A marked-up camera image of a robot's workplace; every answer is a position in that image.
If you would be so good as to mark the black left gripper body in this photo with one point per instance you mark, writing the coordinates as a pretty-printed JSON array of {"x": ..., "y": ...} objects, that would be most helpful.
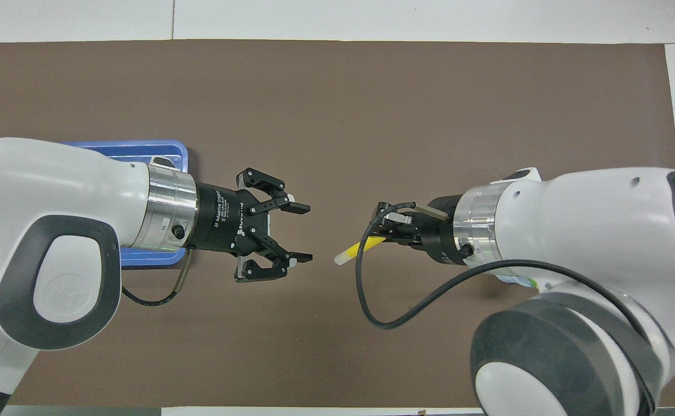
[{"x": 222, "y": 219}]

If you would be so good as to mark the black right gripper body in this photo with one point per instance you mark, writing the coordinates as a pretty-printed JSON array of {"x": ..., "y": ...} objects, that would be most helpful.
[{"x": 429, "y": 231}]

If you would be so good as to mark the yellow marker pen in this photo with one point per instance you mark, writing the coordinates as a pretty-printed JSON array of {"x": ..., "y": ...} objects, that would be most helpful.
[{"x": 351, "y": 253}]

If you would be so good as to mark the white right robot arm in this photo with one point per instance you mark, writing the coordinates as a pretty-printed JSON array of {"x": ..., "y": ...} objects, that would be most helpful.
[{"x": 591, "y": 260}]

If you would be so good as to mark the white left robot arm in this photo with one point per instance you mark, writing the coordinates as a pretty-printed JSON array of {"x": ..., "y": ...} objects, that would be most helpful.
[{"x": 54, "y": 231}]

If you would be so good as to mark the translucent plastic cup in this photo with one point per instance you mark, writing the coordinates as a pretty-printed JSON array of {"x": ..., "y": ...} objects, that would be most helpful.
[{"x": 513, "y": 280}]

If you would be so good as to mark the brown table mat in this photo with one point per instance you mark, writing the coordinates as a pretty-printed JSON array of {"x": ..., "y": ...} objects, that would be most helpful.
[{"x": 337, "y": 115}]

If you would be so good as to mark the blue plastic tray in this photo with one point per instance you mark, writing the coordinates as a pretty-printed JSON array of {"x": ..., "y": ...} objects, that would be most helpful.
[{"x": 118, "y": 148}]

